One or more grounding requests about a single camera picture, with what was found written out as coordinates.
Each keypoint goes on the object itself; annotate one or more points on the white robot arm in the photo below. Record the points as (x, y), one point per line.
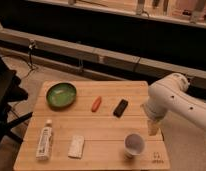
(169, 93)

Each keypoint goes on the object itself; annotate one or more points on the orange carrot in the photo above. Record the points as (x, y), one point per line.
(96, 104)

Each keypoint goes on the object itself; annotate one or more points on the green ceramic bowl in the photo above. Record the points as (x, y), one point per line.
(61, 95)

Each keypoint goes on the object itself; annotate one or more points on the white ceramic cup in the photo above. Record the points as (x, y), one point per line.
(134, 145)

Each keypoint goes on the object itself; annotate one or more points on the black chair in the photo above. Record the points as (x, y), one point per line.
(10, 91)

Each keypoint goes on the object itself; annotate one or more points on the translucent yellowish gripper finger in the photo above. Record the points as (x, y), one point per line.
(153, 127)

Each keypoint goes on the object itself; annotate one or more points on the black rectangular block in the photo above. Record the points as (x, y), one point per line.
(120, 108)

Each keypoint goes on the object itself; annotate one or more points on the white plastic bottle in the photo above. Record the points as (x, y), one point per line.
(44, 144)

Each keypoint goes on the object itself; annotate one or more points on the wooden folding table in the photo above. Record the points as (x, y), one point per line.
(103, 132)

